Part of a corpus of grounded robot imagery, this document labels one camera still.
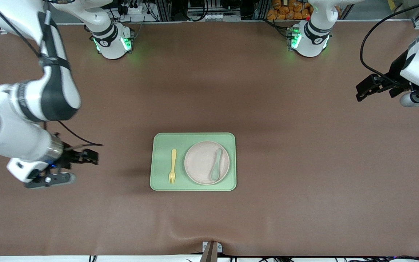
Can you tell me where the yellow plastic fork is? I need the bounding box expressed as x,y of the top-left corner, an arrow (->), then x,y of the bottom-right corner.
168,148 -> 177,184

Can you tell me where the round beige plate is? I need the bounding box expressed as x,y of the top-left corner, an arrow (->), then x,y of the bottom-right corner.
184,141 -> 230,185

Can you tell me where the pale green plastic spoon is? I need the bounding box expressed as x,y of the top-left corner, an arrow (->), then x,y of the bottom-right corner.
211,148 -> 223,181

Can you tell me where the light green rectangular tray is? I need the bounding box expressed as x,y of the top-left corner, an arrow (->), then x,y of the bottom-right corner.
150,132 -> 237,191

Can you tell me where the orange snack bag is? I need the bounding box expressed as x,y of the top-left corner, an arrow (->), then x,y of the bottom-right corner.
267,0 -> 314,20

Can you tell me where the brown table mat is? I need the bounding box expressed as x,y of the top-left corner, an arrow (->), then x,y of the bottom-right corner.
0,21 -> 419,257

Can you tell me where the white power strip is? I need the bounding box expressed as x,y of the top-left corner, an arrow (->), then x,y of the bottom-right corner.
117,3 -> 144,15

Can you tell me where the white connector box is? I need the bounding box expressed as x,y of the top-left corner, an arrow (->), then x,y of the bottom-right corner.
188,13 -> 241,21

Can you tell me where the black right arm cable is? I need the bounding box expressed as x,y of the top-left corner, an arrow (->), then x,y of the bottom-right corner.
0,0 -> 104,148

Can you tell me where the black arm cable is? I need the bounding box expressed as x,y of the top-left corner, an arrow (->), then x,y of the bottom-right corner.
360,2 -> 419,88
0,0 -> 104,148

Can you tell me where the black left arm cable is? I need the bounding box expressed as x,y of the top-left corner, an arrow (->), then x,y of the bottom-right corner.
360,2 -> 419,88

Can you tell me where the metal table edge bracket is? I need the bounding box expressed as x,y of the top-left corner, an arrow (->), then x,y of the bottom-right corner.
199,241 -> 223,262

